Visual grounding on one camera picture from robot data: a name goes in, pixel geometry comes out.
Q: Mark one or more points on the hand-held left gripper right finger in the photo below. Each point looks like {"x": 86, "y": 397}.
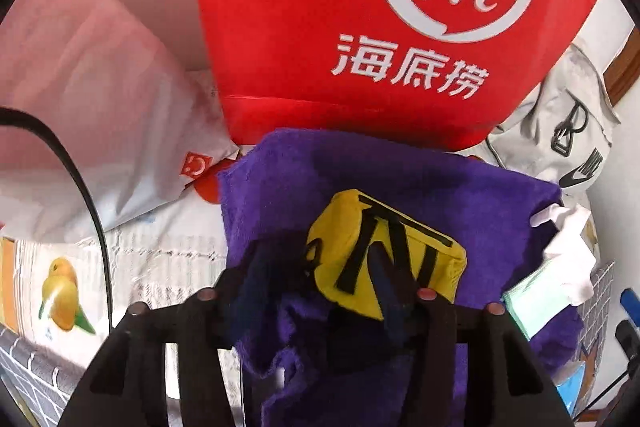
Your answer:
{"x": 386, "y": 302}

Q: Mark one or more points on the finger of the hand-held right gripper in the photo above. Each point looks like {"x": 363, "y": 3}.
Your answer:
{"x": 631, "y": 307}

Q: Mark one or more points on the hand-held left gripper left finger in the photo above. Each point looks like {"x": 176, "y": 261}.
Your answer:
{"x": 250, "y": 292}

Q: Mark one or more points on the purple towel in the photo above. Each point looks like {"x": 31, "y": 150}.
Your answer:
{"x": 450, "y": 207}

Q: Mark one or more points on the beige shoulder bag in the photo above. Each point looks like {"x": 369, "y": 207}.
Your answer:
{"x": 550, "y": 107}

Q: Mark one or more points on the white sock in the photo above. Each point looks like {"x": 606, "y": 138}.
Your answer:
{"x": 570, "y": 257}

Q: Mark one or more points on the blue tissue pack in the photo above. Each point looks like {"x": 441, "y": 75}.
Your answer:
{"x": 570, "y": 379}

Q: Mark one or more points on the pale green sock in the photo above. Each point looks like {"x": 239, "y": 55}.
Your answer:
{"x": 530, "y": 302}

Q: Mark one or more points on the fruit-print bed sheet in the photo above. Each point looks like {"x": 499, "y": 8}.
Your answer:
{"x": 150, "y": 257}

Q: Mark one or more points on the grey checked blanket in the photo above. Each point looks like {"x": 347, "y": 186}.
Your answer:
{"x": 35, "y": 377}

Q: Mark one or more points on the white plastic bag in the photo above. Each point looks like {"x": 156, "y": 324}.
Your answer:
{"x": 75, "y": 107}

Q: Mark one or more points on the red paper bag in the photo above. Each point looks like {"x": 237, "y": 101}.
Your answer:
{"x": 280, "y": 32}

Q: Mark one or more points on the brown wooden door frame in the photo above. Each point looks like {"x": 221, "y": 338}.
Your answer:
{"x": 627, "y": 57}

